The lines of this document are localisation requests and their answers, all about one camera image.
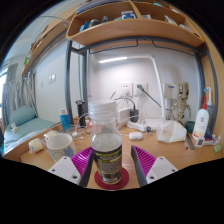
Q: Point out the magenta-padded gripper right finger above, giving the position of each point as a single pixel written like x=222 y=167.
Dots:
x=161 y=170

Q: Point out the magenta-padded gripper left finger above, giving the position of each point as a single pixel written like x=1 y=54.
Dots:
x=65 y=170

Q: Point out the clear bottle with dark label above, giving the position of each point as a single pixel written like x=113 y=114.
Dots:
x=106 y=150

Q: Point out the white mug with blue pattern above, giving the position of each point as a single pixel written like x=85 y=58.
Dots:
x=60 y=148

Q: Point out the flat round red coaster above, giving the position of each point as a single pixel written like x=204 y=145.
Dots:
x=125 y=178

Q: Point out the crumpled white paper bag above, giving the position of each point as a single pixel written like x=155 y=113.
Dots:
x=171 y=131

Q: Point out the white earbuds case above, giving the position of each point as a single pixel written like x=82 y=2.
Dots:
x=136 y=135

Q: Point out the small white digital thermometer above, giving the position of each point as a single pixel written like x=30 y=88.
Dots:
x=199 y=141

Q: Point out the small blue and white bottle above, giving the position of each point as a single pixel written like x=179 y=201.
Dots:
x=64 y=120

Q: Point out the white power strip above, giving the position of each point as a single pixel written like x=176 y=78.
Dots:
x=136 y=126

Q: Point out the bed with teal sheet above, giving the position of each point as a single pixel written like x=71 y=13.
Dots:
x=28 y=131

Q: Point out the black electric shaver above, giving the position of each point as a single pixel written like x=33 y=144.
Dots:
x=80 y=113

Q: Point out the black power adapter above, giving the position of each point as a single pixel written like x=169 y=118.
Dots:
x=134 y=116

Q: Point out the white pump bottle, red pump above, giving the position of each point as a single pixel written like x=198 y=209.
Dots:
x=201 y=121

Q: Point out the white power adapter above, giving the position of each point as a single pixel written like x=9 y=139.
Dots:
x=123 y=116

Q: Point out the small white plush toy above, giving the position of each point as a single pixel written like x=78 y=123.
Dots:
x=14 y=128

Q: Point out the teal pillow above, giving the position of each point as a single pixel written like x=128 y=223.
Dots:
x=22 y=115

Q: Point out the brown tree creature figurine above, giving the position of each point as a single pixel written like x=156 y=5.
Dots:
x=181 y=103

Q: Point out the grey striped curtain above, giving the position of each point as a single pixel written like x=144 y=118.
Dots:
x=20 y=90

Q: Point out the white desk lamp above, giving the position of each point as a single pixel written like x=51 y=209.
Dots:
x=156 y=73

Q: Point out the wooden wardrobe side panel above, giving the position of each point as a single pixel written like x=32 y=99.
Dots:
x=216 y=66

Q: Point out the long wooden overhead shelf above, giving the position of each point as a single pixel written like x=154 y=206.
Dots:
x=50 y=36

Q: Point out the white wall socket pair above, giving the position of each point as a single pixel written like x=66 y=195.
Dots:
x=133 y=89

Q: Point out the white wall light switch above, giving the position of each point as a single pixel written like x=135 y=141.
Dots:
x=51 y=78

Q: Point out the grey metal desk frame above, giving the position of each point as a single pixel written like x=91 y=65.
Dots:
x=67 y=76

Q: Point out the wooden wall shelf unit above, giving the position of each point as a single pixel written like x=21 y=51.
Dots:
x=133 y=28

